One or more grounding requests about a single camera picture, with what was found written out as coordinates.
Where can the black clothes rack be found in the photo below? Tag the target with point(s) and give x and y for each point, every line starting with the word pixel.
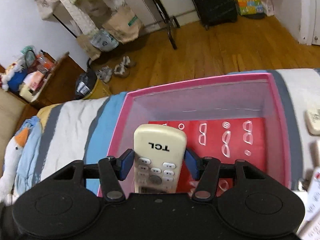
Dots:
pixel 168 22

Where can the white remote red button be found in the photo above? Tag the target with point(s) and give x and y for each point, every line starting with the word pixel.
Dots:
pixel 312 207

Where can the pink cardboard box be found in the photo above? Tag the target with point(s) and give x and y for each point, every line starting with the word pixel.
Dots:
pixel 223 98

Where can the wooden nightstand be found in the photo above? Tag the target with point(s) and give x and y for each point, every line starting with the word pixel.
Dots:
pixel 61 83

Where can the white goose plush toy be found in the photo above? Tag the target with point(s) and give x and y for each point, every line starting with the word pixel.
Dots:
pixel 12 157

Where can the white door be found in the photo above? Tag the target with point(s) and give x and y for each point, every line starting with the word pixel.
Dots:
pixel 309 22

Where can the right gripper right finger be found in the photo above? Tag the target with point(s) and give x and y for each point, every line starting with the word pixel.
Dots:
pixel 205 171

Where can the light blue blanket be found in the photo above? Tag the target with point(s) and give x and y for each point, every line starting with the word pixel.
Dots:
pixel 28 174

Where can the white printed plastic bag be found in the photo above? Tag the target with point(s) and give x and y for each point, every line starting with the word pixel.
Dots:
pixel 103 41

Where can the striped bed sheet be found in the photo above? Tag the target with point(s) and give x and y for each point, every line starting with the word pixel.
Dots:
pixel 67 202

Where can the colourful gift bag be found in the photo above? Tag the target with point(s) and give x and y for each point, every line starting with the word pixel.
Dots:
pixel 249 7

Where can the canvas tote bag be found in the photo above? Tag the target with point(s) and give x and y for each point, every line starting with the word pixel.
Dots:
pixel 46 8

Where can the cream TCL remote control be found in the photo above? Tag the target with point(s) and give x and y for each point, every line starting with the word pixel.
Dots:
pixel 159 153

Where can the small brown paper bag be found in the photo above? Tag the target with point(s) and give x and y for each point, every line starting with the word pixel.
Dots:
pixel 84 42

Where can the long cream remote control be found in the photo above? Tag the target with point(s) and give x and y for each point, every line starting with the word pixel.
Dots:
pixel 313 120

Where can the red glasses-print paper liner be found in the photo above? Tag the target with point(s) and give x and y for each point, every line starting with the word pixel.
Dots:
pixel 225 139

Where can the black suitcase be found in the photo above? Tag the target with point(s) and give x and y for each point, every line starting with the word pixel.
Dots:
pixel 214 12

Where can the black bag on floor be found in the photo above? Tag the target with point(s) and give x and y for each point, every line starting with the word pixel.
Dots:
pixel 89 86

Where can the white wardrobe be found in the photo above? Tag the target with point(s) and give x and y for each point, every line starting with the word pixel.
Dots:
pixel 147 12

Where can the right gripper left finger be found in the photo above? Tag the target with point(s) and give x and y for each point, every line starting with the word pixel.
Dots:
pixel 111 171

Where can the pair of slippers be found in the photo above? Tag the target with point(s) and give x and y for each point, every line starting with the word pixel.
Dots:
pixel 121 70

